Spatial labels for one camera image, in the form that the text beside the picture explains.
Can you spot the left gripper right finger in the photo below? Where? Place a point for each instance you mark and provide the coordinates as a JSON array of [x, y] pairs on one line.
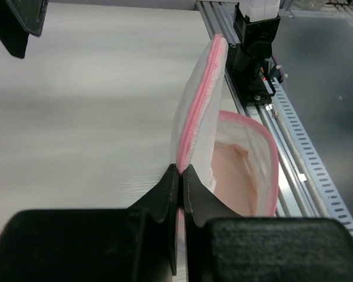
[[223, 246]]

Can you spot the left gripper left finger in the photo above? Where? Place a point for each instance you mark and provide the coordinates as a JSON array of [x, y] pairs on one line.
[[138, 243]]

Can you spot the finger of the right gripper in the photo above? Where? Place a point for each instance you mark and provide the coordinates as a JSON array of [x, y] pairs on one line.
[[12, 35], [30, 14]]

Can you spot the pink bra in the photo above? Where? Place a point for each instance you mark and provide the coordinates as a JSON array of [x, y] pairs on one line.
[[236, 183]]

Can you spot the pink trimmed mesh laundry bag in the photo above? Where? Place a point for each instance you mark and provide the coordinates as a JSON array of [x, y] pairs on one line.
[[199, 122]]

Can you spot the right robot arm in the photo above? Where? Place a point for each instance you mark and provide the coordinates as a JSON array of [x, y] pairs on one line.
[[255, 23]]

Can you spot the aluminium mounting rail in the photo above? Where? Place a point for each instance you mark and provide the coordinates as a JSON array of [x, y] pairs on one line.
[[311, 114]]

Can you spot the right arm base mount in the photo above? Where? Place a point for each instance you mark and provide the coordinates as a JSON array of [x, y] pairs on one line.
[[249, 77]]

